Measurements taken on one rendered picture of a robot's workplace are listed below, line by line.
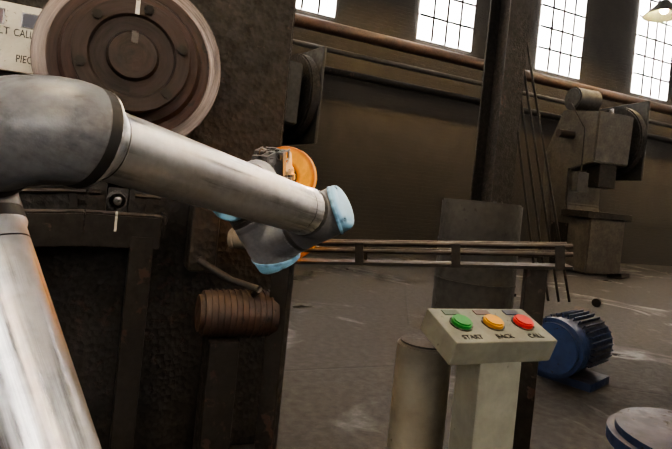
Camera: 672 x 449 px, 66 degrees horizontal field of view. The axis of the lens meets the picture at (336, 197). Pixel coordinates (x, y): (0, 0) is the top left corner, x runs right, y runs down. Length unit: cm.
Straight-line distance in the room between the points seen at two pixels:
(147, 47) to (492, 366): 109
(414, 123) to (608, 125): 297
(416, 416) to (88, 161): 85
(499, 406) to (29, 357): 80
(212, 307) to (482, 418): 71
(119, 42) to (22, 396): 100
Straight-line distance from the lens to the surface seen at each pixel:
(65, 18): 152
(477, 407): 106
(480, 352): 101
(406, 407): 118
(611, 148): 898
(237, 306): 141
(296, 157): 132
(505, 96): 541
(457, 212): 374
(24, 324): 62
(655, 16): 1069
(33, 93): 59
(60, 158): 58
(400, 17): 916
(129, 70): 142
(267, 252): 102
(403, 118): 887
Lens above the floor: 82
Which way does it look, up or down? level
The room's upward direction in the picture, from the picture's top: 6 degrees clockwise
